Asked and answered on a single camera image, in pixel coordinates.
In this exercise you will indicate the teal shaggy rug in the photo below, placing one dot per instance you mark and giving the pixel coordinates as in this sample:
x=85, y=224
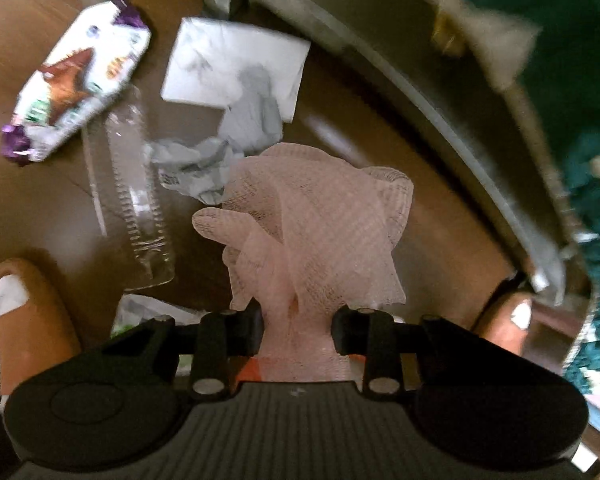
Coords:
x=580, y=60

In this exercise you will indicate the crumpled grey tissue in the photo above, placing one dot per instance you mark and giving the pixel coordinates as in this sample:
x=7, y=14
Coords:
x=252, y=115

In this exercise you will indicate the person's left foot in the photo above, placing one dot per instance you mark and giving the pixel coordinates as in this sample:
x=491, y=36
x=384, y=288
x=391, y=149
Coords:
x=30, y=320

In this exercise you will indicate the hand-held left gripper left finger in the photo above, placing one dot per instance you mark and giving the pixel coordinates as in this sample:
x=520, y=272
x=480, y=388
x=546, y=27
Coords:
x=230, y=332

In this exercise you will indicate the crumpled grey printed paper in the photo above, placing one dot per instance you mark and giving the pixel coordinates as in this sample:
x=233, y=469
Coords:
x=195, y=165

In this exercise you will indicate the grey metal furniture frame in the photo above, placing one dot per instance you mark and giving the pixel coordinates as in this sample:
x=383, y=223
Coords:
x=430, y=105

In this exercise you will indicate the person's right foot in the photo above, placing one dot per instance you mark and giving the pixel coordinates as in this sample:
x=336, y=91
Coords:
x=507, y=320

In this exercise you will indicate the person's foot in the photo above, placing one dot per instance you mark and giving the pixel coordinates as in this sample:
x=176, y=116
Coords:
x=30, y=320
x=507, y=320

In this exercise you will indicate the clear plastic bottle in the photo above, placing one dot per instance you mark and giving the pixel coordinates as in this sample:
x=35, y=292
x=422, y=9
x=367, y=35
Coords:
x=135, y=195

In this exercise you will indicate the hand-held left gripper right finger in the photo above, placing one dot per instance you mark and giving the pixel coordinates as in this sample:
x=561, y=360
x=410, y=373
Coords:
x=350, y=331

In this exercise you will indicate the pink foam mesh net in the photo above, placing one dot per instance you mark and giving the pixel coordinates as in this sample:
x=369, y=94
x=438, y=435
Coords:
x=310, y=220

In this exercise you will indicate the white purple snack wrapper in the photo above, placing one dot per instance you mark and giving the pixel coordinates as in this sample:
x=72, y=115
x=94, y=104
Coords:
x=75, y=80

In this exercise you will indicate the white green plastic wrapper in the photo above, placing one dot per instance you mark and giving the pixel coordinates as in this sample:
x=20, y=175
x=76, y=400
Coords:
x=145, y=312

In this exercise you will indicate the white paper sheet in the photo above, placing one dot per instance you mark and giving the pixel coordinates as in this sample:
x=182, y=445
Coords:
x=215, y=60

